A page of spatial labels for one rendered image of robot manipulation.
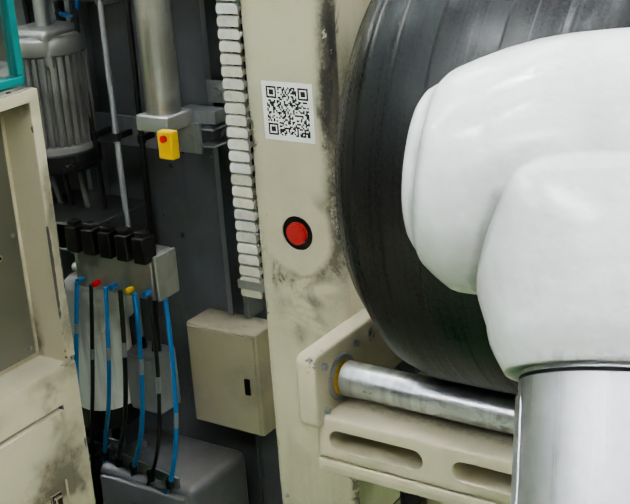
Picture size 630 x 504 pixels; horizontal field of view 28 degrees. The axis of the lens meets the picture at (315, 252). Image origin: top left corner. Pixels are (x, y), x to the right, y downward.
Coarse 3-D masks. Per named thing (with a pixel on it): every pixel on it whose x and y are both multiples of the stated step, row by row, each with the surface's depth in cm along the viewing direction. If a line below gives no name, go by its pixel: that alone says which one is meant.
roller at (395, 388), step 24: (336, 384) 155; (360, 384) 153; (384, 384) 152; (408, 384) 150; (432, 384) 149; (456, 384) 148; (408, 408) 151; (432, 408) 148; (456, 408) 146; (480, 408) 145; (504, 408) 143; (504, 432) 145
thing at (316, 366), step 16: (352, 320) 161; (368, 320) 162; (336, 336) 157; (352, 336) 158; (368, 336) 162; (304, 352) 153; (320, 352) 153; (336, 352) 156; (352, 352) 159; (368, 352) 163; (384, 352) 166; (304, 368) 152; (320, 368) 153; (336, 368) 155; (304, 384) 153; (320, 384) 153; (304, 400) 154; (320, 400) 154; (336, 400) 157; (304, 416) 155; (320, 416) 154
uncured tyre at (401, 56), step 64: (384, 0) 130; (448, 0) 125; (512, 0) 122; (576, 0) 119; (384, 64) 126; (448, 64) 123; (384, 128) 126; (384, 192) 127; (384, 256) 129; (384, 320) 136; (448, 320) 130; (512, 384) 136
